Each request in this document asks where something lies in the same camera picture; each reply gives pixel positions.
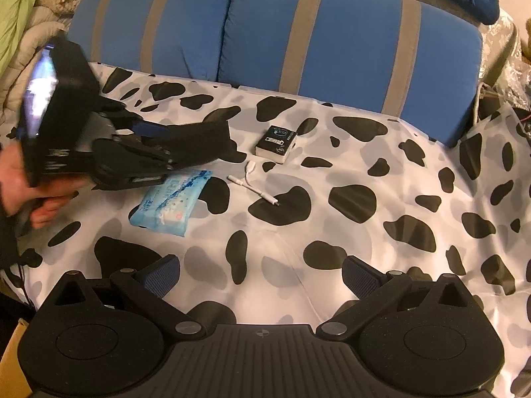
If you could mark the cow print blanket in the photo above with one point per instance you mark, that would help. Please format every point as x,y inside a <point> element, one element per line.
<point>373,215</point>

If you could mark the small black box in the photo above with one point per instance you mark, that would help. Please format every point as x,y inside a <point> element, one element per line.
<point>276,143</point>

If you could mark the clear plastic bag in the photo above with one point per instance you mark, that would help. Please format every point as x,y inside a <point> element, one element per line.
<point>508,66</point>

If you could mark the blue tissue packet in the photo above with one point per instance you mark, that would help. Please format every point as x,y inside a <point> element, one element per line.
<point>170,205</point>

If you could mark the person's left hand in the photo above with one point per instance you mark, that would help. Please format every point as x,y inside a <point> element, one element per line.
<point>45,203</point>

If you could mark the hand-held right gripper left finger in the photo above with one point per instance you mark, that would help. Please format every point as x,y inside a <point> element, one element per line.
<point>161,277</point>

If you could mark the green cloth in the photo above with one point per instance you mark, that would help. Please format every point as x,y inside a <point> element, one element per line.
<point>16,12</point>

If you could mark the black cloth pouch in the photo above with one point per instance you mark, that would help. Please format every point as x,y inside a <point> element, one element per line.
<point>203,141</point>

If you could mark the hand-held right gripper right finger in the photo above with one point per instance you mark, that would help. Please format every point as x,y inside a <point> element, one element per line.
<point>361,277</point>

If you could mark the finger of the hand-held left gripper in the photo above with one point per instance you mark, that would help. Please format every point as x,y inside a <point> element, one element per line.
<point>132,161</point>
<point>145,127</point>

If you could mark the cardboard box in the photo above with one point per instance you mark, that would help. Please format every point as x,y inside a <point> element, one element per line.
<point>12,360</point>

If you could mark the blue pillow with grey stripes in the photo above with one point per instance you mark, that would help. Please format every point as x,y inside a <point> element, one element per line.
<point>137,25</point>
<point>352,49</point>

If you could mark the beige quilt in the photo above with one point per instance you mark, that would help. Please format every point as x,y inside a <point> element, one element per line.
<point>45,29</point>

